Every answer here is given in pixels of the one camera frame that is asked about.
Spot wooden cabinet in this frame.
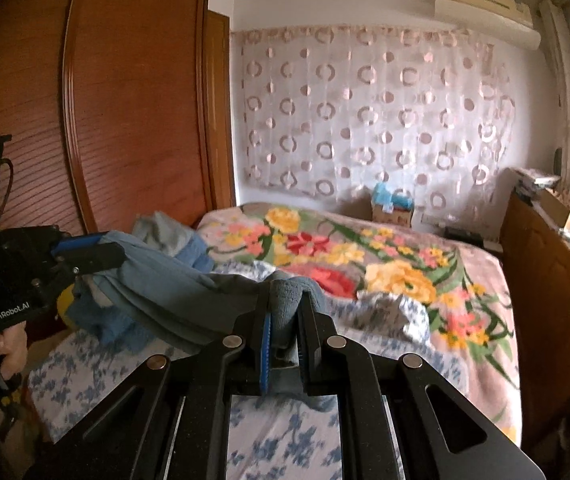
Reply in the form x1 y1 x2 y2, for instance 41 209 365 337
500 192 570 461

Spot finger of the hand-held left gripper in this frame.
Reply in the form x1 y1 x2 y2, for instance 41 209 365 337
51 232 116 258
58 242 127 276

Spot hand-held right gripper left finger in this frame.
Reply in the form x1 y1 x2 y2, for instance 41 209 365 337
22 300 273 480

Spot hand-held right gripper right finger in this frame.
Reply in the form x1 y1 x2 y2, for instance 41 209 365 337
297 297 546 480

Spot cardboard box with blue item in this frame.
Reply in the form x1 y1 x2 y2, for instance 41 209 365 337
371 182 414 226

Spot stack of papers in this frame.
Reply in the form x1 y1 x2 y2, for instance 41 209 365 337
512 167 560 196

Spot folded grey pants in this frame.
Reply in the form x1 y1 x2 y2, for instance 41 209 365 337
132 211 196 251

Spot folded blue denim pants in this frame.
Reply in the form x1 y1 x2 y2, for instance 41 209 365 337
68 240 216 353

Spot blue floral sheet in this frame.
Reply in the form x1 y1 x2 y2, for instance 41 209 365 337
28 260 466 480

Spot wooden wardrobe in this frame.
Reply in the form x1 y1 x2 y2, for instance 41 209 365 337
0 0 238 271

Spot open cardboard box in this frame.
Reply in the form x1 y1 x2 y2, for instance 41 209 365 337
540 187 570 233

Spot tied-back pale curtain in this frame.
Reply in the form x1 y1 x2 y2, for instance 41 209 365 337
537 0 570 186

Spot blue-grey pants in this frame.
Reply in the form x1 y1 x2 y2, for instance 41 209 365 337
72 230 326 396

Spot colourful floral blanket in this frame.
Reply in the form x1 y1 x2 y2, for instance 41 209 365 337
195 202 523 446

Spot white air conditioner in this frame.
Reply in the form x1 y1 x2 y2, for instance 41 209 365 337
434 0 543 51

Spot circle-patterned sheer curtain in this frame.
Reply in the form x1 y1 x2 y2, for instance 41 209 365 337
230 25 518 201

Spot yellow item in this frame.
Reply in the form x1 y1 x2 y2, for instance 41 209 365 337
58 285 77 328

